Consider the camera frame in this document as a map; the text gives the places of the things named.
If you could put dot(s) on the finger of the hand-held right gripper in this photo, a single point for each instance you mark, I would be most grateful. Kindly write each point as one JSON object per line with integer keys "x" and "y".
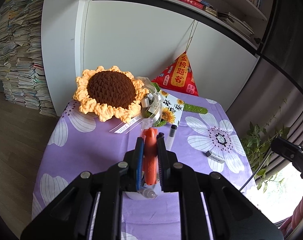
{"x": 286, "y": 148}

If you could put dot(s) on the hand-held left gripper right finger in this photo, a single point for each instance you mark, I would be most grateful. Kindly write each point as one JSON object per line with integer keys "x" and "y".
{"x": 161, "y": 165}

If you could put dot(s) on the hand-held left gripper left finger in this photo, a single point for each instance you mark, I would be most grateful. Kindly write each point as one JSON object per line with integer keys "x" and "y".
{"x": 140, "y": 165}

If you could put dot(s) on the translucent white cup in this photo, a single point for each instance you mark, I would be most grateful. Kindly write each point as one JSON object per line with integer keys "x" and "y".
{"x": 131, "y": 196}

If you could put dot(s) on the green leafy plant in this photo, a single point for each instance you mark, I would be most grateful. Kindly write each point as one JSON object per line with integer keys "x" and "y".
{"x": 259, "y": 147}

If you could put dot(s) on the black capped white marker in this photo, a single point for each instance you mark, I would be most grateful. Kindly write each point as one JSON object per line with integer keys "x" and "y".
{"x": 171, "y": 138}

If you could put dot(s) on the white label strip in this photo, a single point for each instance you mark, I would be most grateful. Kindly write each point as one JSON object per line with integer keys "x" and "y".
{"x": 127, "y": 125}

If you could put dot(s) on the purple floral tablecloth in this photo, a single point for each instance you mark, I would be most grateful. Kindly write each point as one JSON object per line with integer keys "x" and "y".
{"x": 91, "y": 150}

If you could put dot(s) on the white eraser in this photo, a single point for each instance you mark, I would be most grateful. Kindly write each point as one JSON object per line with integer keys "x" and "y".
{"x": 215, "y": 157}

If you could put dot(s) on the sunflower print card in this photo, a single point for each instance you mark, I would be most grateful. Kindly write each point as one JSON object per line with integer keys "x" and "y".
{"x": 172, "y": 110}

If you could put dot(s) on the silver ribbon bow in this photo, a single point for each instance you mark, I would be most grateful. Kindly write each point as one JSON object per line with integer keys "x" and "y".
{"x": 154, "y": 105}

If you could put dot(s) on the crochet sunflower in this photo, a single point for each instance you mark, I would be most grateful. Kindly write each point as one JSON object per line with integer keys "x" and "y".
{"x": 109, "y": 92}

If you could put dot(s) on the red pyramid ornament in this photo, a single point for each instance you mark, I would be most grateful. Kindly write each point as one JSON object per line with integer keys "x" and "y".
{"x": 179, "y": 77}

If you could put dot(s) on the dark glass door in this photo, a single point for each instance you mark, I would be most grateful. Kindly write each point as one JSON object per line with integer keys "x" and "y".
{"x": 289, "y": 42}

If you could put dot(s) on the white cabinet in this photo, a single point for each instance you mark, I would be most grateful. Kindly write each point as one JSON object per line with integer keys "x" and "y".
{"x": 131, "y": 37}

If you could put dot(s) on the stack of thin booklets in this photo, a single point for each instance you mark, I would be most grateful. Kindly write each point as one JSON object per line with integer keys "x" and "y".
{"x": 236, "y": 23}

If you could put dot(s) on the tall pile of papers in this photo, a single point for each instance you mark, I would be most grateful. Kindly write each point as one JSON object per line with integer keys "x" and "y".
{"x": 19, "y": 60}

